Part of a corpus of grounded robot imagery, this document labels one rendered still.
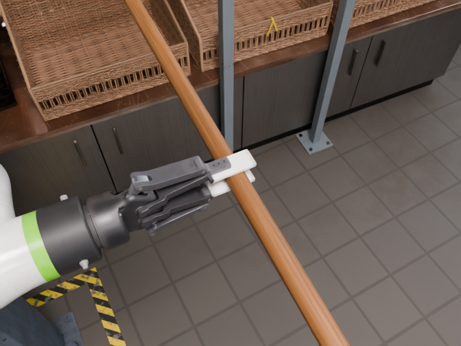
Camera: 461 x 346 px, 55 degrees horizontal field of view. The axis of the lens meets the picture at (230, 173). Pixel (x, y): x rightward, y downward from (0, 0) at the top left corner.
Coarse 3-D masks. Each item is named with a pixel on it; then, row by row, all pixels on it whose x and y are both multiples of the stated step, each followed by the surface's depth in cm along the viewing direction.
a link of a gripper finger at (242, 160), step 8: (240, 152) 63; (248, 152) 63; (232, 160) 62; (240, 160) 62; (248, 160) 62; (232, 168) 62; (240, 168) 62; (248, 168) 62; (216, 176) 61; (224, 176) 61
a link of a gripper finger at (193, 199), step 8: (200, 184) 66; (184, 192) 64; (192, 192) 64; (168, 200) 63; (176, 200) 63; (184, 200) 63; (192, 200) 63; (200, 200) 64; (208, 200) 64; (168, 208) 62; (176, 208) 62; (184, 208) 63; (152, 216) 60; (160, 216) 61; (168, 216) 62; (144, 224) 60
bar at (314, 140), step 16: (224, 0) 133; (352, 0) 156; (224, 16) 138; (336, 16) 164; (224, 32) 142; (336, 32) 168; (224, 48) 147; (336, 48) 172; (224, 64) 153; (336, 64) 180; (224, 80) 159; (224, 96) 166; (320, 96) 196; (224, 112) 172; (320, 112) 201; (224, 128) 180; (320, 128) 212; (304, 144) 219; (320, 144) 219
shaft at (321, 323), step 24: (144, 24) 82; (168, 48) 78; (168, 72) 75; (192, 96) 71; (192, 120) 70; (216, 144) 65; (240, 192) 61; (264, 216) 58; (264, 240) 57; (288, 264) 54; (288, 288) 54; (312, 288) 53; (312, 312) 51; (336, 336) 49
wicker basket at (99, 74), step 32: (0, 0) 151; (32, 0) 162; (64, 0) 167; (96, 0) 172; (160, 0) 164; (32, 32) 169; (64, 32) 173; (96, 32) 178; (128, 32) 178; (160, 32) 179; (32, 64) 168; (64, 64) 168; (96, 64) 168; (128, 64) 149; (32, 96) 141; (64, 96) 158; (96, 96) 153
